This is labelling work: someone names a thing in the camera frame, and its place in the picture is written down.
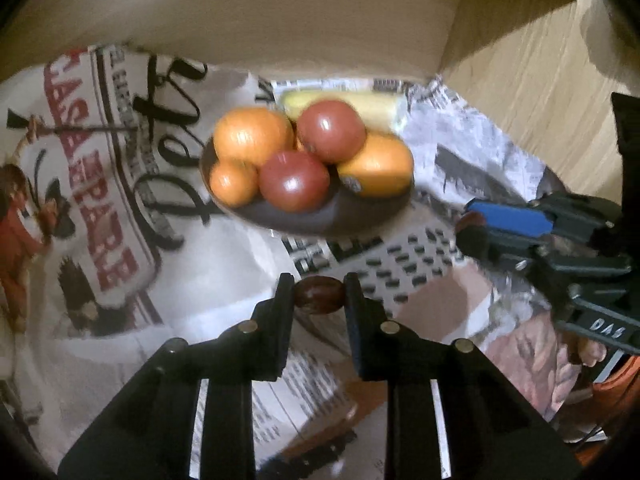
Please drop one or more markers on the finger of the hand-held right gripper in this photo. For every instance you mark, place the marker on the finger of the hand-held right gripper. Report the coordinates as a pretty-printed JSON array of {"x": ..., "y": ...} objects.
[
  {"x": 510, "y": 217},
  {"x": 500, "y": 247}
]

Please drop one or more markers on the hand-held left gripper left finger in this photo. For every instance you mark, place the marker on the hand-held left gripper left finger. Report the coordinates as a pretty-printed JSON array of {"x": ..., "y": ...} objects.
[{"x": 282, "y": 320}]

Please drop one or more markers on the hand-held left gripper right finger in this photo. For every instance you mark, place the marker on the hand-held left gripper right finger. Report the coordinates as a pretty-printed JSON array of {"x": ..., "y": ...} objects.
[{"x": 356, "y": 330}]

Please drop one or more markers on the dark red jujube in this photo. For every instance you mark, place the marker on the dark red jujube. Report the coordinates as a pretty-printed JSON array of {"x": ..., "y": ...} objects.
[
  {"x": 320, "y": 297},
  {"x": 470, "y": 220}
]

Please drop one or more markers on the dark brown round plate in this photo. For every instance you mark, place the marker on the dark brown round plate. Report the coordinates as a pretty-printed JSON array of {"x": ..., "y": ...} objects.
[{"x": 310, "y": 217}]

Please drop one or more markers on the red apple front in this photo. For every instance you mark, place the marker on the red apple front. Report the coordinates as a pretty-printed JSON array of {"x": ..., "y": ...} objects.
[{"x": 294, "y": 180}]

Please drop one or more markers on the red apple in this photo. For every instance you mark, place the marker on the red apple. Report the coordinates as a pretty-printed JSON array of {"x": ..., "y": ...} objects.
[
  {"x": 332, "y": 130},
  {"x": 294, "y": 180}
]

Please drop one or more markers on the orange with sticker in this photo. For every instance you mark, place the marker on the orange with sticker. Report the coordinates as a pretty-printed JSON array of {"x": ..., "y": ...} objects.
[{"x": 380, "y": 162}]

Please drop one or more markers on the small mandarin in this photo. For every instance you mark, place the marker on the small mandarin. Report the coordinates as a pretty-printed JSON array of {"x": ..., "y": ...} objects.
[{"x": 232, "y": 182}]

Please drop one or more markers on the large plain orange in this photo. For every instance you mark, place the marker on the large plain orange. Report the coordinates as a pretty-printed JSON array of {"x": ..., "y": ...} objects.
[{"x": 252, "y": 132}]

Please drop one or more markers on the red apple back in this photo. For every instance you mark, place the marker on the red apple back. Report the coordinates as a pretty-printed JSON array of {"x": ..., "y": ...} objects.
[{"x": 332, "y": 130}]

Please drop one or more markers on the person's right hand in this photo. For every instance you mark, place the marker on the person's right hand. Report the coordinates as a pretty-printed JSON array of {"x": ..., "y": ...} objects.
[{"x": 587, "y": 354}]

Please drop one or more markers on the orange cloth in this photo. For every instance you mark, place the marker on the orange cloth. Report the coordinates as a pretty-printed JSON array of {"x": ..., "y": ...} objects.
[{"x": 617, "y": 397}]

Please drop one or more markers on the newspaper print table cover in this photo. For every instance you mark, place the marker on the newspaper print table cover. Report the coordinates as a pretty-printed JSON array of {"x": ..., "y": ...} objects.
[{"x": 100, "y": 260}]

